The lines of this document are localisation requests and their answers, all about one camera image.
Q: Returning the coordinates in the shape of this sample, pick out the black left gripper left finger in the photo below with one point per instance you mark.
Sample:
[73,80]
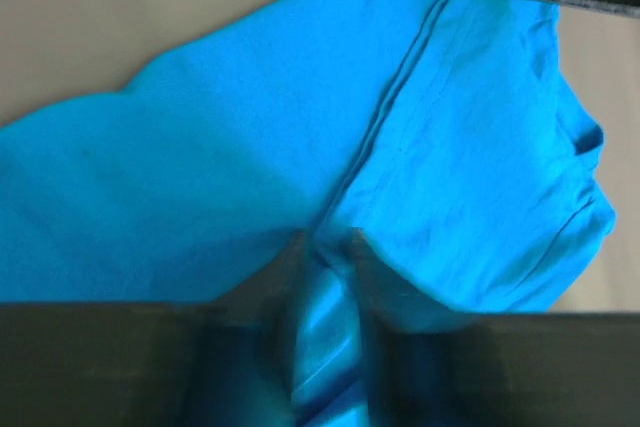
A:
[228,362]

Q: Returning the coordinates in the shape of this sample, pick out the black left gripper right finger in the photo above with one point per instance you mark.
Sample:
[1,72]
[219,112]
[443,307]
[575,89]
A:
[425,364]

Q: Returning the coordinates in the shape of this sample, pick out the blue t shirt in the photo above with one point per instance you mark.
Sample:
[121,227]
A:
[443,129]

